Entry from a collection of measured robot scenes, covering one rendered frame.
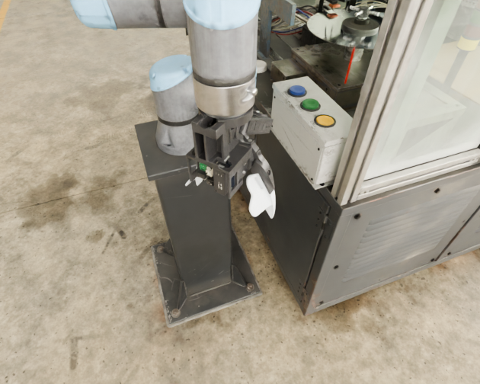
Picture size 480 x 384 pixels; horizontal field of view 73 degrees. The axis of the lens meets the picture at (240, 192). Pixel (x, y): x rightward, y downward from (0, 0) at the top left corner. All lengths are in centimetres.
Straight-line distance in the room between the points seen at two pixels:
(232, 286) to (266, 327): 22
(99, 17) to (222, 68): 18
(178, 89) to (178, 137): 14
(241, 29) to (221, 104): 8
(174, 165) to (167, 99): 17
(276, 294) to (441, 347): 66
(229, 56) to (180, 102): 50
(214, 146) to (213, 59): 12
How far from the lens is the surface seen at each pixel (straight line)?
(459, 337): 166
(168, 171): 88
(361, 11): 117
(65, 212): 197
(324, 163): 78
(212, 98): 39
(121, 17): 47
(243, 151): 45
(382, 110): 68
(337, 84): 106
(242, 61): 37
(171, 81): 82
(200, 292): 148
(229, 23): 35
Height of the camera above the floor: 134
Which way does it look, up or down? 47 degrees down
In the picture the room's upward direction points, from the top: straight up
